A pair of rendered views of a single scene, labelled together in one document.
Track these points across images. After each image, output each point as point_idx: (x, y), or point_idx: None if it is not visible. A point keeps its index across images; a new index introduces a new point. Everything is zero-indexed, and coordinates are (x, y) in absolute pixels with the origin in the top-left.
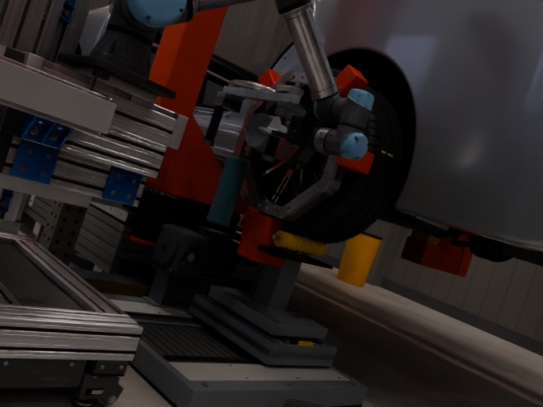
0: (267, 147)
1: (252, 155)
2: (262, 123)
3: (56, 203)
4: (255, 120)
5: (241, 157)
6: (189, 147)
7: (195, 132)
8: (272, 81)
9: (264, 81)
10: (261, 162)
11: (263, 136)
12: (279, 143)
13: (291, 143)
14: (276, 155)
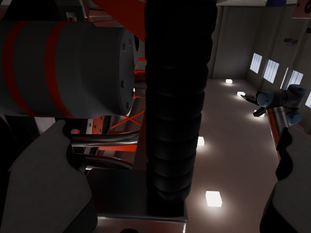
0: (210, 56)
1: (54, 16)
2: (127, 93)
3: None
4: (131, 88)
5: (76, 4)
6: (133, 0)
7: (133, 21)
8: (93, 130)
9: (98, 121)
10: (33, 8)
11: (121, 68)
12: (64, 71)
13: (69, 127)
14: (42, 31)
